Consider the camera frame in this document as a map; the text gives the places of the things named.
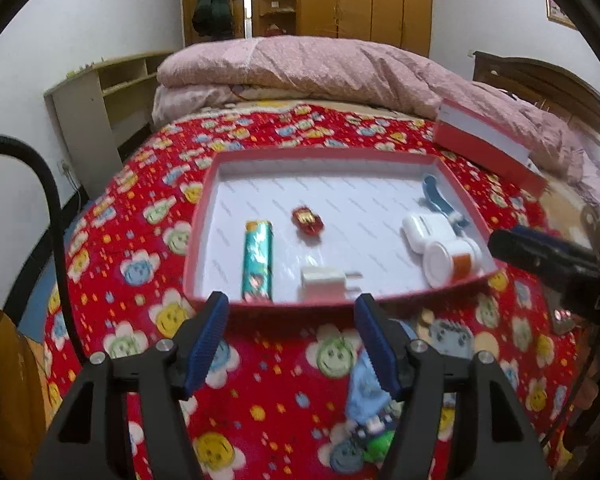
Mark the white bottle orange label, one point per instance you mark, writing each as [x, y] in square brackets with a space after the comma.
[450, 262]

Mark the teal snack tube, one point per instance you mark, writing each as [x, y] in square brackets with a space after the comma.
[257, 260]

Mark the white wall socket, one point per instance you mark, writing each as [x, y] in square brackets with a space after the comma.
[65, 165]

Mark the red printed blanket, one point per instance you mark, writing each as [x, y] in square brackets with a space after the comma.
[270, 360]

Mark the pink quilt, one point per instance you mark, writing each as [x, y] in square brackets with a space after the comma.
[330, 70]

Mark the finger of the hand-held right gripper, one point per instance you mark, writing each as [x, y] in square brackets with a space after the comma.
[535, 252]

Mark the light blue plastic hook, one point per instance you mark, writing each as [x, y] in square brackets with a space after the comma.
[437, 195]

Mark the red cardboard box tray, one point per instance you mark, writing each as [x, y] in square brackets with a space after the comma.
[340, 200]

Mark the blue transparent oval plastic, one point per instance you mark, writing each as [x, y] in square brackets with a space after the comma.
[367, 390]

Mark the beige shelf unit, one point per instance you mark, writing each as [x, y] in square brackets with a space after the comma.
[95, 110]

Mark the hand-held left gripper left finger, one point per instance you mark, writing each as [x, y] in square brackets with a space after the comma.
[207, 345]

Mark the wall picture frame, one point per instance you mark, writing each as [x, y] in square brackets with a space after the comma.
[559, 10]

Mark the small red toy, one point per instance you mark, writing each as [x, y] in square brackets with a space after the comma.
[308, 219]

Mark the dark hanging coat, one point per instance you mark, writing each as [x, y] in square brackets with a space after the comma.
[211, 7]

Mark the wooden wardrobe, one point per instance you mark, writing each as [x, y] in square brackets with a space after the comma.
[370, 0]

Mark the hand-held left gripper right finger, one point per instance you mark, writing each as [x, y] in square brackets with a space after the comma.
[377, 345]

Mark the brown wooden cabinet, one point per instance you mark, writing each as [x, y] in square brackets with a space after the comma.
[5, 390]

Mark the white charger plug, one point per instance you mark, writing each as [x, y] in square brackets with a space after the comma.
[322, 284]

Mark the red cardboard box lid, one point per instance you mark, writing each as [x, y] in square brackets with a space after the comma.
[480, 135]

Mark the dark wooden headboard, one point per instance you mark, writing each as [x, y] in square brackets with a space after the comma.
[555, 85]

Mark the white earbuds case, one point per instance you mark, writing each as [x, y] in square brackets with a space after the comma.
[425, 232]

